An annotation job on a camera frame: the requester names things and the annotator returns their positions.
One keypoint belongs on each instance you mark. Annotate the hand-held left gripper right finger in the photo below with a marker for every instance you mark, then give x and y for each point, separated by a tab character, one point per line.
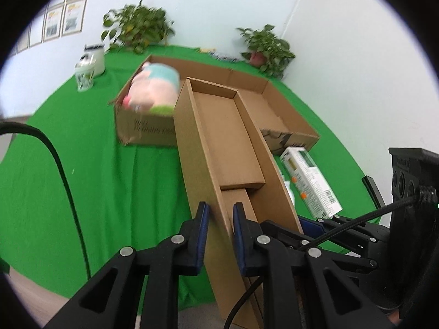
239	236

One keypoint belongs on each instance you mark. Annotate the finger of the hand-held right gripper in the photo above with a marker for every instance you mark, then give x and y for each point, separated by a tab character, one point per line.
346	255
312	225

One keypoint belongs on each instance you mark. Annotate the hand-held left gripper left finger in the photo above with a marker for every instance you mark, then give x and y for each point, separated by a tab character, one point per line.
202	233

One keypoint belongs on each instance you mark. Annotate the white plastic device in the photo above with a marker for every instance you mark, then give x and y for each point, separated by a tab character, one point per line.
290	192

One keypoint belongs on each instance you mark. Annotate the white medicine box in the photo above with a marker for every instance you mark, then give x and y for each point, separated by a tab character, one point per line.
308	178

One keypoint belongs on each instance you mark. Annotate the narrow cardboard tray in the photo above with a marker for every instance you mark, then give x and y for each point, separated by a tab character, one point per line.
212	137

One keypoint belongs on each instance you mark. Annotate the large brown cardboard box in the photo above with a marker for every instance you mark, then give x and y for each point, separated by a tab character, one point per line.
151	128

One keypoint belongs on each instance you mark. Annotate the green tablecloth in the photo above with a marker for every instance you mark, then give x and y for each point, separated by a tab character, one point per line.
103	195

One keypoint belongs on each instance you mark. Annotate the pink plush pig toy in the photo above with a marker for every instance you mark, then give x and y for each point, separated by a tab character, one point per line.
154	89

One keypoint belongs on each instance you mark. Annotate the small colourful packets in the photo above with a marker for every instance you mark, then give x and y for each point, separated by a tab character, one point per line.
219	55

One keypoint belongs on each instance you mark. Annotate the small potted green plant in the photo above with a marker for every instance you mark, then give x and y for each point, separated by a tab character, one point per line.
267	48

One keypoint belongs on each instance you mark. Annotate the patterned glass cup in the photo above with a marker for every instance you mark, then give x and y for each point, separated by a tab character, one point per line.
84	75

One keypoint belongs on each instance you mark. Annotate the white jar with black lid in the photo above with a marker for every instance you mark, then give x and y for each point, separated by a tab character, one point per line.
96	60

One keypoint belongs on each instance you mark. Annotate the large potted green plant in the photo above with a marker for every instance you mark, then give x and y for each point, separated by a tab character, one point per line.
137	24

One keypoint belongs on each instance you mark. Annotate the row of framed wall posters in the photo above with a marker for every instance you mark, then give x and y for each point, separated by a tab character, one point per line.
73	17

